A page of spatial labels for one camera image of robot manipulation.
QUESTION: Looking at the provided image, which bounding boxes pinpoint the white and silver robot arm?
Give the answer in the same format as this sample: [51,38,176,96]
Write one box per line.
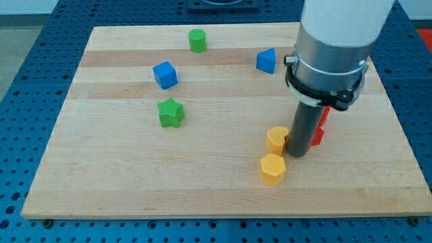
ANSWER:
[284,0,394,111]

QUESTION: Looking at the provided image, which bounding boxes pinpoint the green star block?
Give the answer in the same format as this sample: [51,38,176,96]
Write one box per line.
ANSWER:
[157,97,185,128]

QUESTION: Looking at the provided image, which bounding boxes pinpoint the yellow hexagon block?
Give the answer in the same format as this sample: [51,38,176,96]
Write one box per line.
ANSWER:
[259,153,286,186]

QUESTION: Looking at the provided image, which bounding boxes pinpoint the red star block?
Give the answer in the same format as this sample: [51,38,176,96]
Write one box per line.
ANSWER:
[310,107,331,146]

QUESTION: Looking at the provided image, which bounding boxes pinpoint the wooden board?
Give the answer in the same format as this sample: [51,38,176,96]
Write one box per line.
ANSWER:
[22,23,431,219]

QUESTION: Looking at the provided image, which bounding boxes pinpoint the blue cube block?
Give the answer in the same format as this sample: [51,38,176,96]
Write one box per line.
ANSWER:
[153,61,178,90]

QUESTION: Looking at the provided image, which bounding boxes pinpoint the blue triangular prism block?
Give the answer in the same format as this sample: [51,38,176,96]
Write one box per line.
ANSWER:
[256,48,276,74]

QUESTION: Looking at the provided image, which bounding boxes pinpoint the green cylinder block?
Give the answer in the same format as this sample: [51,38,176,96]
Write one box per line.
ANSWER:
[188,28,207,53]

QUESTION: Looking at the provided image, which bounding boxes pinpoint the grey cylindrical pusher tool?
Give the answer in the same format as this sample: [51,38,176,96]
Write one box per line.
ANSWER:
[287,102,324,157]

